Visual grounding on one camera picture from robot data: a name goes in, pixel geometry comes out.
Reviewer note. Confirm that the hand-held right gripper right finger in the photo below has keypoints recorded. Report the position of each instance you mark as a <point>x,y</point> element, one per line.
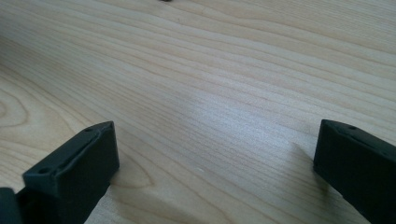
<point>358,168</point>

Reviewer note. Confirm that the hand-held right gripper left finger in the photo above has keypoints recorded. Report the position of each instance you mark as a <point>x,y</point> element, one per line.
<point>77,168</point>

